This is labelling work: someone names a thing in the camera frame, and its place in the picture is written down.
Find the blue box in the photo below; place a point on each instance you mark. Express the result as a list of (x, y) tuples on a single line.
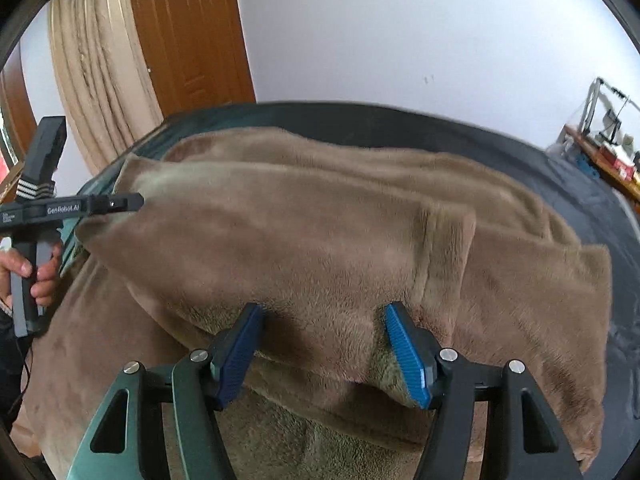
[(586, 165)]

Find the clear plastic bag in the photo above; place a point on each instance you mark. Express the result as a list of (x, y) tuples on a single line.
[(560, 146)]

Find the wooden door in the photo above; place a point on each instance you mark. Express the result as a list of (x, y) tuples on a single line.
[(195, 35)]

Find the tan fleece garment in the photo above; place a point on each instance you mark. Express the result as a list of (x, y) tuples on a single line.
[(325, 235)]

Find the person's left hand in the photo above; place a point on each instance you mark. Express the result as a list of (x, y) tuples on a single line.
[(45, 280)]

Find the beige curtain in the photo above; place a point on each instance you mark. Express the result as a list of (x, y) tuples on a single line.
[(100, 70)]

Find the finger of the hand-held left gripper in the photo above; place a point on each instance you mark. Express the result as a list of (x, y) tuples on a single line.
[(115, 203)]

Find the wooden desk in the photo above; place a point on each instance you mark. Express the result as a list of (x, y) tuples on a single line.
[(622, 170)]

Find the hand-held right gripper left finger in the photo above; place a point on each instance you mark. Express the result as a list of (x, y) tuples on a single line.
[(240, 355)]

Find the dark green bed sheet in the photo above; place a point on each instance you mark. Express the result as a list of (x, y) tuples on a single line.
[(575, 200)]

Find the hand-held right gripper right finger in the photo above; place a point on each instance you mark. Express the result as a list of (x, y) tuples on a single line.
[(407, 355)]

